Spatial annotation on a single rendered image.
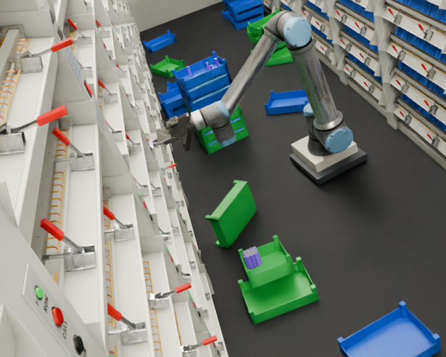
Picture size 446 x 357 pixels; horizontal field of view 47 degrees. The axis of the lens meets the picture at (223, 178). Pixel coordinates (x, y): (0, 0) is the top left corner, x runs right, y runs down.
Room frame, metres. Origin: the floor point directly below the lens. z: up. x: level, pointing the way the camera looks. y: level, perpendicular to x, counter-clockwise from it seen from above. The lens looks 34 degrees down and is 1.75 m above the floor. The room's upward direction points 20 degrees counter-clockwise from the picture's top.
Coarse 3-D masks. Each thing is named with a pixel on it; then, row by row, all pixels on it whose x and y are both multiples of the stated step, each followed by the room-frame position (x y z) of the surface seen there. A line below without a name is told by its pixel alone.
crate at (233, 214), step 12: (240, 192) 2.12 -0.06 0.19; (228, 204) 2.05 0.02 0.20; (240, 204) 2.10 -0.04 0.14; (252, 204) 2.17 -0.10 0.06; (216, 216) 2.00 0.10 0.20; (228, 216) 2.02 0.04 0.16; (240, 216) 2.08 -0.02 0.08; (252, 216) 2.14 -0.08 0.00; (216, 228) 1.99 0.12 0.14; (228, 228) 2.00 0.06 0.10; (240, 228) 2.06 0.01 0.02; (228, 240) 1.98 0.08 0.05
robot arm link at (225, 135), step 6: (222, 126) 2.10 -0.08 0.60; (228, 126) 2.11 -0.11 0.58; (216, 132) 2.12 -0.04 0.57; (222, 132) 2.10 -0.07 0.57; (228, 132) 2.11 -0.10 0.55; (222, 138) 2.11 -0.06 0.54; (228, 138) 2.10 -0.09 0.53; (234, 138) 2.12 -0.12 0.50; (222, 144) 2.12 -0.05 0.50; (228, 144) 2.11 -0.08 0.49
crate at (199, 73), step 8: (216, 56) 3.13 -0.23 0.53; (192, 64) 3.12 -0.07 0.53; (200, 64) 3.13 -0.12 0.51; (224, 64) 2.95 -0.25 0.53; (176, 72) 3.10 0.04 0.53; (184, 72) 3.11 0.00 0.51; (192, 72) 3.12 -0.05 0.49; (200, 72) 3.08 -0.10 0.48; (208, 72) 2.93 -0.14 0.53; (216, 72) 2.94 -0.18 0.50; (224, 72) 2.95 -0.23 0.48; (176, 80) 3.06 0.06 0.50; (184, 80) 3.05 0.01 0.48; (192, 80) 2.91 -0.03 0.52; (200, 80) 2.92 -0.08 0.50; (184, 88) 2.90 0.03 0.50
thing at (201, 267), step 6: (204, 264) 1.70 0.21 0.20; (198, 270) 1.70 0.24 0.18; (204, 270) 1.70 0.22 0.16; (204, 276) 1.68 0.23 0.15; (204, 282) 1.64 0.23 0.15; (204, 288) 1.61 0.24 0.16; (210, 294) 1.57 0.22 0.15; (210, 300) 1.53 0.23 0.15; (210, 306) 1.50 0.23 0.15; (210, 312) 1.46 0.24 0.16; (216, 318) 1.43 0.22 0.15; (216, 324) 1.40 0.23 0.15; (216, 330) 1.37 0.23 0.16; (222, 336) 1.33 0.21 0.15; (222, 342) 1.29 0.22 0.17; (222, 348) 1.27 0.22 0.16; (222, 354) 1.25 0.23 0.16
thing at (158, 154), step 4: (148, 124) 2.40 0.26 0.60; (152, 124) 2.40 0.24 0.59; (152, 128) 2.40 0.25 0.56; (152, 132) 2.40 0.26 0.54; (152, 136) 2.36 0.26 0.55; (156, 136) 2.36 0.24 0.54; (152, 140) 2.31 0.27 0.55; (156, 148) 2.23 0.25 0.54; (160, 148) 2.22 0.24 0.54; (156, 152) 2.18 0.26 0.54; (160, 152) 2.18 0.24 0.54; (156, 156) 2.15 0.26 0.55; (160, 156) 2.15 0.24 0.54; (160, 160) 2.11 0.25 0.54; (160, 164) 2.07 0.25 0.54; (164, 164) 2.06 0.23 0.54; (160, 168) 2.03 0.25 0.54; (164, 168) 2.03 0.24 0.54; (164, 176) 1.96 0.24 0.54; (168, 184) 1.89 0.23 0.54
